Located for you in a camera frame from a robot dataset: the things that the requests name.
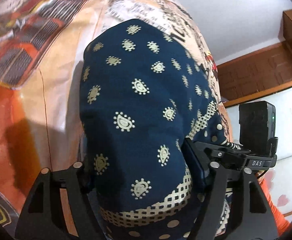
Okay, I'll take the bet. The printed bed cover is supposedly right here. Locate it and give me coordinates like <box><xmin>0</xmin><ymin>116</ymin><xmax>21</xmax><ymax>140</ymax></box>
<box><xmin>0</xmin><ymin>0</ymin><xmax>221</xmax><ymax>236</ymax></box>

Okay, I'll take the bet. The wooden wardrobe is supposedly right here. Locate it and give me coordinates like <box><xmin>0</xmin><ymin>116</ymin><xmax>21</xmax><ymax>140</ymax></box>
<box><xmin>218</xmin><ymin>10</ymin><xmax>292</xmax><ymax>107</ymax></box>

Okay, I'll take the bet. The navy patterned garment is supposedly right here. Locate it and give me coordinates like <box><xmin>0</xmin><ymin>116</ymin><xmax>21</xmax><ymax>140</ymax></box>
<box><xmin>80</xmin><ymin>19</ymin><xmax>228</xmax><ymax>239</ymax></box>

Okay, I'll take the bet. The black camera battery box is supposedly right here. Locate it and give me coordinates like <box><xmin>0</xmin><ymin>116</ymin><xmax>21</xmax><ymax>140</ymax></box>
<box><xmin>239</xmin><ymin>101</ymin><xmax>278</xmax><ymax>157</ymax></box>

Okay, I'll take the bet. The orange sleeved forearm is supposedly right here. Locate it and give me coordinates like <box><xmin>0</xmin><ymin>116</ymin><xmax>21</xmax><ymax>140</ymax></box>
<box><xmin>258</xmin><ymin>178</ymin><xmax>290</xmax><ymax>236</ymax></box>

